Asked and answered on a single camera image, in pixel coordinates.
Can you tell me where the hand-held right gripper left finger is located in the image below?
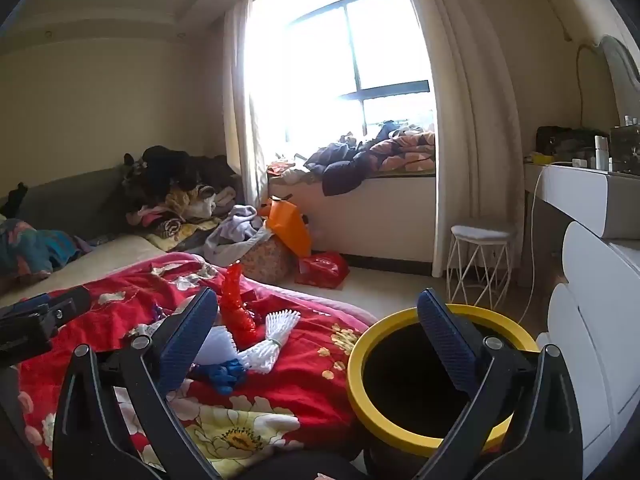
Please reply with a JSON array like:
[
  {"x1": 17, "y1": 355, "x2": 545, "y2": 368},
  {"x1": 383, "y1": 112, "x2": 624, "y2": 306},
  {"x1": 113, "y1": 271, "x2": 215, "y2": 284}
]
[{"x1": 51, "y1": 287, "x2": 221, "y2": 480}]

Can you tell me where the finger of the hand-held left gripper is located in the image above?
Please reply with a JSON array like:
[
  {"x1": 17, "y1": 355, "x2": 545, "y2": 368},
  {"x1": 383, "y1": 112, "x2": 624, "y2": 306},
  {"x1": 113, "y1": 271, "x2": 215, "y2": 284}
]
[
  {"x1": 0, "y1": 294, "x2": 51, "y2": 317},
  {"x1": 37, "y1": 286, "x2": 93, "y2": 333}
]

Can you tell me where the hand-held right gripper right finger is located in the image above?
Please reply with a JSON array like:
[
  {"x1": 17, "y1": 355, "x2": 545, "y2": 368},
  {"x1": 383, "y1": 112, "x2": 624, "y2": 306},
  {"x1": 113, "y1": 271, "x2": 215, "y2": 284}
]
[{"x1": 415, "y1": 287, "x2": 585, "y2": 480}]

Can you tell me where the blue plastic wrapper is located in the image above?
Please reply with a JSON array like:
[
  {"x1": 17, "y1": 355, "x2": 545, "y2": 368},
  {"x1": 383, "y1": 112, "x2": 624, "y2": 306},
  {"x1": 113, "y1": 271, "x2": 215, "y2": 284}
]
[{"x1": 192, "y1": 357, "x2": 246, "y2": 395}]

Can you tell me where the red crinkled plastic wrapper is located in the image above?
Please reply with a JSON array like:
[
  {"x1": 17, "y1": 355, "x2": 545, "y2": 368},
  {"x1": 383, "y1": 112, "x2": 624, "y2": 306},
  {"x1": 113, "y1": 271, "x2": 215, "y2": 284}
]
[{"x1": 220, "y1": 263, "x2": 261, "y2": 348}]

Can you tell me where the yellow-rimmed black bin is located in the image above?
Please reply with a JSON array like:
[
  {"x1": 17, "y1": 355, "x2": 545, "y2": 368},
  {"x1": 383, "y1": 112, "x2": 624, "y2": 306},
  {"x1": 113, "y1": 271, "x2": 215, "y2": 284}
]
[{"x1": 346, "y1": 304, "x2": 543, "y2": 480}]

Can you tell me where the beige bed sheet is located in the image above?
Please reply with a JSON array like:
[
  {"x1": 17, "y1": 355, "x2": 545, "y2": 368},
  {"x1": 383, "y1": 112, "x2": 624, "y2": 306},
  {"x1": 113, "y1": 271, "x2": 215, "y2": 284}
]
[{"x1": 0, "y1": 232, "x2": 166, "y2": 311}]

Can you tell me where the teal printed cloth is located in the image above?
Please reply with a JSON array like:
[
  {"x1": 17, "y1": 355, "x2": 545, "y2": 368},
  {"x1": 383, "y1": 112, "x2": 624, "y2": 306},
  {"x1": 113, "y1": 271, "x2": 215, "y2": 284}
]
[{"x1": 0, "y1": 217, "x2": 81, "y2": 278}]

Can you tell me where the grey upholstered headboard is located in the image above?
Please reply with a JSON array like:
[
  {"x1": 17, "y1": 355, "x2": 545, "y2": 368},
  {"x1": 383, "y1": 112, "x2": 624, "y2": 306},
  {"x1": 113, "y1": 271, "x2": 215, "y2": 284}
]
[{"x1": 0, "y1": 167, "x2": 136, "y2": 241}]

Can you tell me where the black cloth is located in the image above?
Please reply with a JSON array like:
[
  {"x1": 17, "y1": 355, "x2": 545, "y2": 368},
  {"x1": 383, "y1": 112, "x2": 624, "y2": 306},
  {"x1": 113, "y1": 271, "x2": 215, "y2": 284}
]
[{"x1": 0, "y1": 182, "x2": 29, "y2": 218}]

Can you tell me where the floral fabric basket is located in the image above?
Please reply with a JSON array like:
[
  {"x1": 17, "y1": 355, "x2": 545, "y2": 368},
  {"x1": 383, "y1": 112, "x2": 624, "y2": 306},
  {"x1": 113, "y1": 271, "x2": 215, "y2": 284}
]
[{"x1": 240, "y1": 237, "x2": 298, "y2": 283}]

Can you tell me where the patterned clothes pile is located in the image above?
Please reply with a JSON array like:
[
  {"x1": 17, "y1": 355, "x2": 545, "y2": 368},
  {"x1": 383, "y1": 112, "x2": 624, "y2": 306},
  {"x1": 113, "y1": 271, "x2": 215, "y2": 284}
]
[{"x1": 127, "y1": 185, "x2": 236, "y2": 253}]

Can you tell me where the lavender garment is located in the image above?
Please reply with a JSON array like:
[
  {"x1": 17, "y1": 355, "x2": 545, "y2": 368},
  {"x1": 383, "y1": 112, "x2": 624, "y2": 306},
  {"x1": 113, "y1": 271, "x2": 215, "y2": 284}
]
[{"x1": 205, "y1": 204, "x2": 273, "y2": 261}]

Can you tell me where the red floral blanket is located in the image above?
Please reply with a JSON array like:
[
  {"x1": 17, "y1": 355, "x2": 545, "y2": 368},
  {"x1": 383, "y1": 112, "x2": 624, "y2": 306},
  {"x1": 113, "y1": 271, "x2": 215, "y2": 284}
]
[{"x1": 0, "y1": 252, "x2": 381, "y2": 480}]

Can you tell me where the white window seat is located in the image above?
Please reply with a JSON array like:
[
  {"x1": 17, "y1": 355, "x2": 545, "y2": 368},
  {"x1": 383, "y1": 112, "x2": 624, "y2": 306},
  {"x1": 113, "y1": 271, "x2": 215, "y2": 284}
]
[{"x1": 267, "y1": 172, "x2": 438, "y2": 263}]

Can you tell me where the red plastic bag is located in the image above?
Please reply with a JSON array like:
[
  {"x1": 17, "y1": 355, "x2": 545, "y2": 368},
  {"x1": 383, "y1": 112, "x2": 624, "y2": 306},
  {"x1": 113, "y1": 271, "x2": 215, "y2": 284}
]
[{"x1": 295, "y1": 251, "x2": 351, "y2": 290}]

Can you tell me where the orange plastic bag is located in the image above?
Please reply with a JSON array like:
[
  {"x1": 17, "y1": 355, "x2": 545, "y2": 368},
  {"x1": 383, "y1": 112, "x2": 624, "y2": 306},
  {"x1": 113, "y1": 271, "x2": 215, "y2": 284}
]
[{"x1": 260, "y1": 199, "x2": 313, "y2": 258}]

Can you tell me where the white drawer cabinet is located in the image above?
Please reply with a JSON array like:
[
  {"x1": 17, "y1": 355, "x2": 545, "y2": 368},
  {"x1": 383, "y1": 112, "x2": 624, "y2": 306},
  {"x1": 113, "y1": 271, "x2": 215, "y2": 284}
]
[{"x1": 537, "y1": 220, "x2": 640, "y2": 461}]

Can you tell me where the black clothes pile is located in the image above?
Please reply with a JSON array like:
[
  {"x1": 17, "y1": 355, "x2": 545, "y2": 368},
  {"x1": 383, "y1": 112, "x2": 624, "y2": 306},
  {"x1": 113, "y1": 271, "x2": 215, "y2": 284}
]
[{"x1": 124, "y1": 145, "x2": 241, "y2": 211}]

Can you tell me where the orange patterned quilt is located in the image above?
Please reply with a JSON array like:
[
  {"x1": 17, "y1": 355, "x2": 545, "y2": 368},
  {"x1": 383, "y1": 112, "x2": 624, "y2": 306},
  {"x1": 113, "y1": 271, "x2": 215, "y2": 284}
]
[{"x1": 370, "y1": 130, "x2": 436, "y2": 173}]

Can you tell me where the navy padded jacket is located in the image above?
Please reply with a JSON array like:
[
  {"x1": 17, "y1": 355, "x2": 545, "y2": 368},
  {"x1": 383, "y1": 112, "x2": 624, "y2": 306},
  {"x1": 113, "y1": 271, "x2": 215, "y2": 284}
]
[{"x1": 305, "y1": 135, "x2": 396, "y2": 197}]

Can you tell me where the white vanity desk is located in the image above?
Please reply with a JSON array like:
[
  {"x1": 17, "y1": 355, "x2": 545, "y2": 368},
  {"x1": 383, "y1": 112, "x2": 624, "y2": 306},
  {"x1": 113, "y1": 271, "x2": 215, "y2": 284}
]
[{"x1": 522, "y1": 162, "x2": 640, "y2": 286}]

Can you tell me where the wide cream curtain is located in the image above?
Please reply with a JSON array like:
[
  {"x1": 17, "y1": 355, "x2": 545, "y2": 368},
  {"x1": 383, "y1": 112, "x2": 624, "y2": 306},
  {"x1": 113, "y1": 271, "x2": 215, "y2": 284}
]
[{"x1": 392, "y1": 0, "x2": 526, "y2": 278}]

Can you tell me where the narrow cream curtain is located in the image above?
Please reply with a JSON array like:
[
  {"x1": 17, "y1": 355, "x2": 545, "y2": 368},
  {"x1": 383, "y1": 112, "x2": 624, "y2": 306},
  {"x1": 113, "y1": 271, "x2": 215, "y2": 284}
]
[{"x1": 222, "y1": 0, "x2": 271, "y2": 211}]

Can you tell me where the black bag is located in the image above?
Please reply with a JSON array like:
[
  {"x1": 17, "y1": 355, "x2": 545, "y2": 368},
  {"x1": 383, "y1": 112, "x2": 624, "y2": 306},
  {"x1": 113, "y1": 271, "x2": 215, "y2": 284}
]
[{"x1": 536, "y1": 126, "x2": 608, "y2": 157}]

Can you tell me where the window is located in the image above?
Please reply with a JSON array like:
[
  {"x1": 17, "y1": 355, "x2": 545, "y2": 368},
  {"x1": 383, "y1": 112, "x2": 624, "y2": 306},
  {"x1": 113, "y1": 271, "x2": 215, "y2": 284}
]
[{"x1": 250, "y1": 0, "x2": 436, "y2": 146}]

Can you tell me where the silver framed mirror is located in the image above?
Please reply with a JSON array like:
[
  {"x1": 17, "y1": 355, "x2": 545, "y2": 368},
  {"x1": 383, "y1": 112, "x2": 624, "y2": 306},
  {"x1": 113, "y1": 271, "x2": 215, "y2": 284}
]
[{"x1": 599, "y1": 35, "x2": 640, "y2": 121}]

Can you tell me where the white wire stool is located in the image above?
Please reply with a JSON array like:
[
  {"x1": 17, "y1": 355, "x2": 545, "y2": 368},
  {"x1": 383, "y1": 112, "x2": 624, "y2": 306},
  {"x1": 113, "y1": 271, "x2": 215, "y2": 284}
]
[{"x1": 446, "y1": 222, "x2": 516, "y2": 311}]

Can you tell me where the white cable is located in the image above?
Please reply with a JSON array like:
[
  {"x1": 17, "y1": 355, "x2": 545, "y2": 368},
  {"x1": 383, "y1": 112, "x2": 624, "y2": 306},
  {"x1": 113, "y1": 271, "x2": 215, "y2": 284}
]
[{"x1": 517, "y1": 162, "x2": 571, "y2": 326}]

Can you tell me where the beige wall cable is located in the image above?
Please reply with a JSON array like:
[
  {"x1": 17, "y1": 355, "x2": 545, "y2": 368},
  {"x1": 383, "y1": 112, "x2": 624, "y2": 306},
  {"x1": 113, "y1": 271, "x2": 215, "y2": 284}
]
[{"x1": 575, "y1": 42, "x2": 608, "y2": 128}]

